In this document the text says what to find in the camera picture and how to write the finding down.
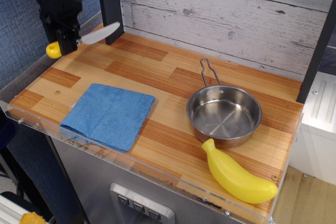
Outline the blue folded towel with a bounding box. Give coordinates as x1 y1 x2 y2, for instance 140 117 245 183
60 83 155 152

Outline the yellow toy banana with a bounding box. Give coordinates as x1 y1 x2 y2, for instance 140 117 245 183
202 138 278 204

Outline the yellow handled toy knife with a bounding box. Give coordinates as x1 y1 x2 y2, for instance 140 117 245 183
46 22 120 59

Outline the dark frame post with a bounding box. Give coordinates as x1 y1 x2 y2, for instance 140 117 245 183
296 0 336 103
99 0 124 45

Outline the dark right frame post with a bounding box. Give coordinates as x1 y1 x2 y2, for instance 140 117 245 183
296 0 336 103

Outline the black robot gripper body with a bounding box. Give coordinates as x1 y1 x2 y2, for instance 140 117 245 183
33 0 82 38

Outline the small steel pan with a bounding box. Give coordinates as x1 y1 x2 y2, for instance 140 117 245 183
186 58 262 148

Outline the dark left frame post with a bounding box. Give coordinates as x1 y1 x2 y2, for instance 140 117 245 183
99 0 124 45

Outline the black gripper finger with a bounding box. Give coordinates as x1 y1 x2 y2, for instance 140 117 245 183
56 28 78 55

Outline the white cabinet at right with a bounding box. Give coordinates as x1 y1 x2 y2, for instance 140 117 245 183
289 72 335 185

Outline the silver button control panel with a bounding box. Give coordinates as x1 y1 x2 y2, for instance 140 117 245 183
110 182 175 223

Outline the clear acrylic edge guard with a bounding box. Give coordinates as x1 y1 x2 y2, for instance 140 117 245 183
1 102 274 223

